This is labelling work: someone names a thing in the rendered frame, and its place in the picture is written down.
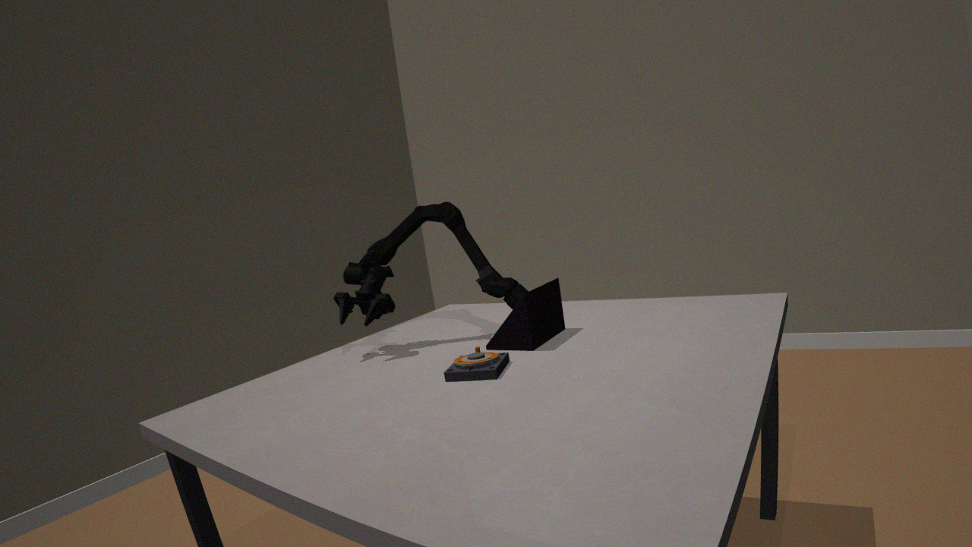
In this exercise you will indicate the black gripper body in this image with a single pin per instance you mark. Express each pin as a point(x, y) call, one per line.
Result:
point(370, 289)

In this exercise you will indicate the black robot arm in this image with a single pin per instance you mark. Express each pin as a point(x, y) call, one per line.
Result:
point(382, 251)

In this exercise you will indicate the orange round plate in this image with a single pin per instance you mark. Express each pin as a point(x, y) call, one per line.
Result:
point(488, 357)

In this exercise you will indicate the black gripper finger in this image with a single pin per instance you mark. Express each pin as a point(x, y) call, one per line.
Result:
point(344, 310)
point(376, 308)

